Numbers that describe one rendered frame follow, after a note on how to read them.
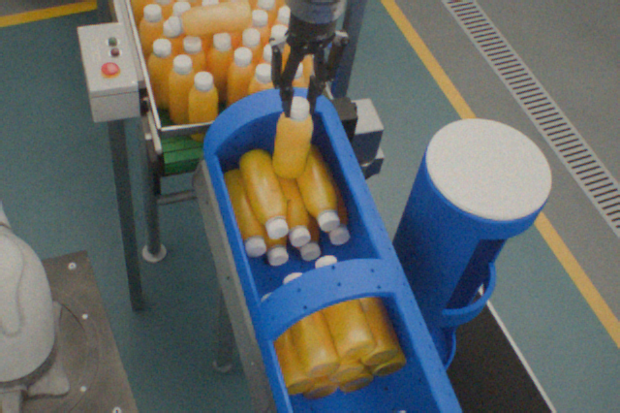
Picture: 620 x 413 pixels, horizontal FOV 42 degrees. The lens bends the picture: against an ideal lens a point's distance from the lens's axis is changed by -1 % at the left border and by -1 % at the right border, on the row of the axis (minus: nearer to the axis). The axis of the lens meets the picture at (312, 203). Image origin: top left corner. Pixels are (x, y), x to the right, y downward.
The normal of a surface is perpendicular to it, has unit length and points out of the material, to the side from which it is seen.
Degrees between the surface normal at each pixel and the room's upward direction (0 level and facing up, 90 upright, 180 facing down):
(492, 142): 0
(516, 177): 0
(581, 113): 0
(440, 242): 90
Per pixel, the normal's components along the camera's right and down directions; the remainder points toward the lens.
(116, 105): 0.29, 0.79
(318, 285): -0.24, -0.48
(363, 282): 0.27, -0.61
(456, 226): -0.51, 0.66
